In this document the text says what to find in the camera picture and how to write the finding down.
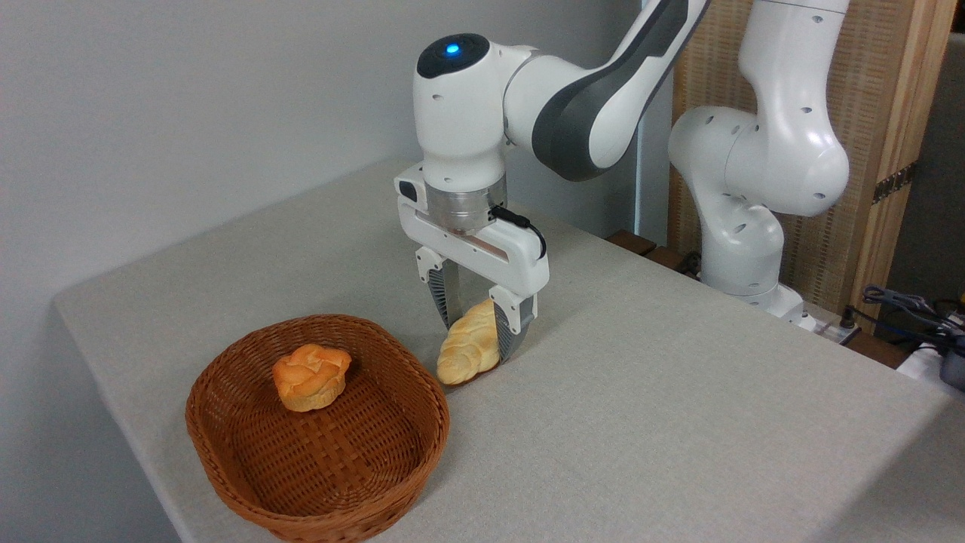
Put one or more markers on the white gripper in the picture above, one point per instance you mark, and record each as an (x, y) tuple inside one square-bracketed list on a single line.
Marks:
[(513, 260)]

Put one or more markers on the long braided bread loaf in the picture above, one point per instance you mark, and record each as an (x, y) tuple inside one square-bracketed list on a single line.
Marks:
[(467, 347)]

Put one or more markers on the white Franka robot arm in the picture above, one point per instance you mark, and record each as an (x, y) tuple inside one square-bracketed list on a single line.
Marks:
[(460, 113)]

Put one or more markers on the round orange bread roll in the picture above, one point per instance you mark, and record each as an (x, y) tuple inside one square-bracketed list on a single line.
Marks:
[(310, 377)]

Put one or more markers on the brown wicker basket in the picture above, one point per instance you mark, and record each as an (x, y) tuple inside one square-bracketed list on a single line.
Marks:
[(339, 467)]

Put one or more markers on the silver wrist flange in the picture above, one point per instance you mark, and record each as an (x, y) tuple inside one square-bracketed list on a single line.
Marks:
[(464, 207)]

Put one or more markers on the black clamp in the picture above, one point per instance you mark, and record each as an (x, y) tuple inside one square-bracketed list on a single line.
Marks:
[(690, 264)]

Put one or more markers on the black plug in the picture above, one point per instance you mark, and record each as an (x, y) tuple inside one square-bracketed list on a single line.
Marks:
[(849, 318)]

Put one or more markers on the metal panel hinge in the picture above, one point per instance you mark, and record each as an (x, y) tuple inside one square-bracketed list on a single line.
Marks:
[(895, 182)]

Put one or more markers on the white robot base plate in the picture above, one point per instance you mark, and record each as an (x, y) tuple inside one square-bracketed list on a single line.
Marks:
[(825, 326)]

